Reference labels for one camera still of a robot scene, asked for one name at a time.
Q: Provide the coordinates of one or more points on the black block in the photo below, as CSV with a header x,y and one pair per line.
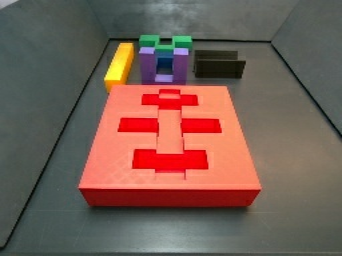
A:
x,y
218,64

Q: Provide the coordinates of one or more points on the green U-shaped block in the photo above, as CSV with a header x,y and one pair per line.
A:
x,y
179,41

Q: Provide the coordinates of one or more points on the yellow rectangular bar block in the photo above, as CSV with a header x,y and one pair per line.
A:
x,y
119,67

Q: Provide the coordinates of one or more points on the red slotted puzzle board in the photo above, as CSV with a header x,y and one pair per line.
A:
x,y
170,150

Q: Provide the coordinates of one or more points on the purple U-shaped block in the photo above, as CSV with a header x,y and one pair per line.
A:
x,y
163,68

